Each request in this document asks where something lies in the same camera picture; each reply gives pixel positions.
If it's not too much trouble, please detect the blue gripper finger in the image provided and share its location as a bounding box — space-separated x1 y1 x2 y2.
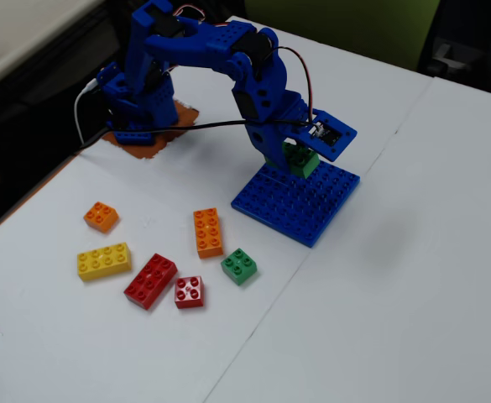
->
264 139 291 175

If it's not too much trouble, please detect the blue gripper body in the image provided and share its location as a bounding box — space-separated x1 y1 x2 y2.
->
244 90 314 159

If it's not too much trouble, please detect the green 2x4 block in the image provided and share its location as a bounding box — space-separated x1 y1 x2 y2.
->
281 141 321 180

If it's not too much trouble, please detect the orange 2x4 block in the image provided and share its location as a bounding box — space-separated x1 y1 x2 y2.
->
193 207 224 259

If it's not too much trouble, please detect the green 2x2 block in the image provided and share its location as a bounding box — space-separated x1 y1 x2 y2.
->
220 248 258 287

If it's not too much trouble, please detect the red 2x2 block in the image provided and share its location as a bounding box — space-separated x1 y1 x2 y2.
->
174 275 206 311

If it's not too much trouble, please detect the red 2x4 block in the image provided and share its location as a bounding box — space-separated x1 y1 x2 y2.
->
123 253 179 311

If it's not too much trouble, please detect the orange 2x2 block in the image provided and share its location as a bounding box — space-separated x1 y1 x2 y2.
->
83 201 119 234

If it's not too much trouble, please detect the yellow 2x4 block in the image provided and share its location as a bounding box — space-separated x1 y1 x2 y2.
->
76 242 133 283

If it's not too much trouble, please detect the blue 8x8 baseplate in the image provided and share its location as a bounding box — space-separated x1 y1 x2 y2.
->
230 161 361 249

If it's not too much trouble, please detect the green partition panel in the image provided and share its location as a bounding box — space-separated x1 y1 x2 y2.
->
243 0 441 72

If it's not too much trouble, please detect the white foam board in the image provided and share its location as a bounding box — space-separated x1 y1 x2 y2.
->
205 76 491 403
0 15 434 403

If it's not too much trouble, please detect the black office chair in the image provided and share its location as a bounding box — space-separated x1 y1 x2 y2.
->
416 0 491 100

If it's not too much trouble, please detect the white background desk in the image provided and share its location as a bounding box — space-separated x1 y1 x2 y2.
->
0 0 106 87

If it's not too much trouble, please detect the blue gripper camera mount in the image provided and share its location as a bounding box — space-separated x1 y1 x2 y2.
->
297 109 358 163

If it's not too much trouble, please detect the red white servo wire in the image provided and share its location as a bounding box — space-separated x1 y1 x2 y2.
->
274 45 316 123

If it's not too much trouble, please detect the white usb cable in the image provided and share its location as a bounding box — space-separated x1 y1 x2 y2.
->
74 79 102 144

